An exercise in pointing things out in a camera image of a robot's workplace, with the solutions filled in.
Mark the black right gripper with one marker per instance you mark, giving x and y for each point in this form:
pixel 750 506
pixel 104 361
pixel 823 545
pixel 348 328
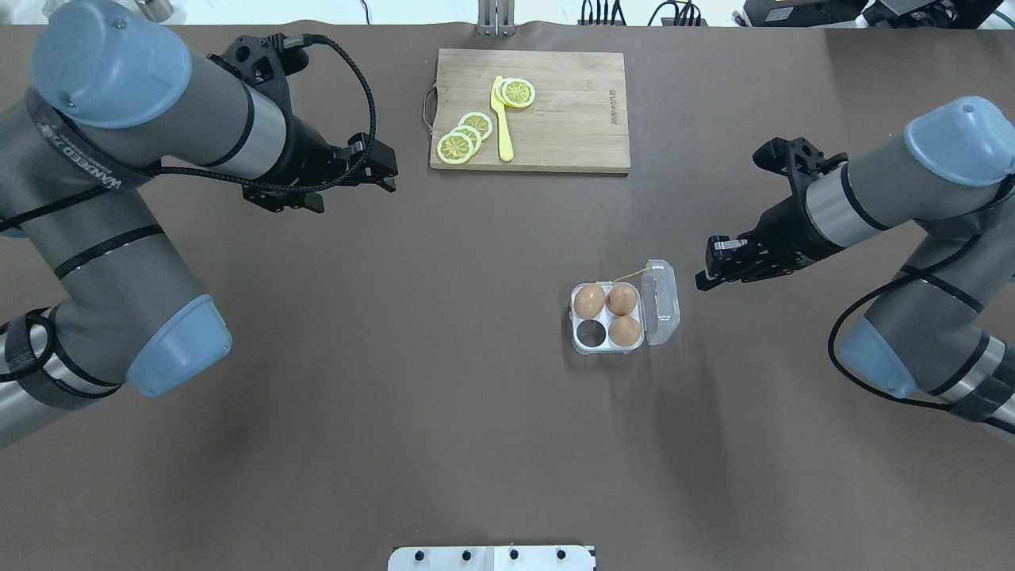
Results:
pixel 785 230

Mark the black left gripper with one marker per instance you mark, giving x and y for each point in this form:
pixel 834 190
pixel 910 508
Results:
pixel 308 155

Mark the brown egg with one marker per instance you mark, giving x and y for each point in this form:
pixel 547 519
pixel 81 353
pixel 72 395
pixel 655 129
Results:
pixel 625 331
pixel 622 299
pixel 589 301

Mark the clear plastic egg box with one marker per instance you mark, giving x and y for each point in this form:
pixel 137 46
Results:
pixel 658 311

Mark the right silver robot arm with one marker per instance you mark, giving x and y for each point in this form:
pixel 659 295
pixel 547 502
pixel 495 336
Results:
pixel 914 340

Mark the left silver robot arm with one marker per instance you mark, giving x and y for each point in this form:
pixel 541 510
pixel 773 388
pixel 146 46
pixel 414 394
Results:
pixel 115 101

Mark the yellow lemon slices row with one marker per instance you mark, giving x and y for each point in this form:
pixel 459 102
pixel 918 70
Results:
pixel 464 140

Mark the yellow toy knife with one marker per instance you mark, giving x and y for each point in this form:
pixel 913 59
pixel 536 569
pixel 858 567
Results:
pixel 504 143

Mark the wooden cutting board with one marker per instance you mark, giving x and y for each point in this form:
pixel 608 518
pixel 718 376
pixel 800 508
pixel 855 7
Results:
pixel 578 123

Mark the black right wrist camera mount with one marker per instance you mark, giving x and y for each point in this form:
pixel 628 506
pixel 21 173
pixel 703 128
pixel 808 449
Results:
pixel 797 160

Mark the aluminium frame post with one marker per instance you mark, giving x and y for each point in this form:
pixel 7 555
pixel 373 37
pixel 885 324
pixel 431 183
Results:
pixel 496 18

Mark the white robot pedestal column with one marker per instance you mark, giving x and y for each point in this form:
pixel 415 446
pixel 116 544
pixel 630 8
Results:
pixel 502 557

